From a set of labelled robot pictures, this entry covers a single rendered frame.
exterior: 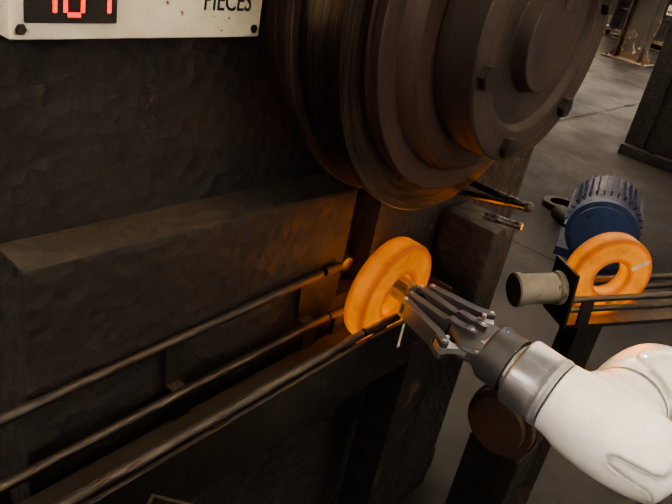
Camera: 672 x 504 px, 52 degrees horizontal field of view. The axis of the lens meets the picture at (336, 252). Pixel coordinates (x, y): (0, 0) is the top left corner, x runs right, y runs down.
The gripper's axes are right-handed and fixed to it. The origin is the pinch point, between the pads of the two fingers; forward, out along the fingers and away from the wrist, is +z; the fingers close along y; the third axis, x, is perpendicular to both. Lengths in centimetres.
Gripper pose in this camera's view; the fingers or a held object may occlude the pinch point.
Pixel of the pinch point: (391, 281)
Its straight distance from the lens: 96.1
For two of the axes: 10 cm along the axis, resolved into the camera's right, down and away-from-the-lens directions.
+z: -7.1, -5.0, 5.0
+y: 6.7, -2.3, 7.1
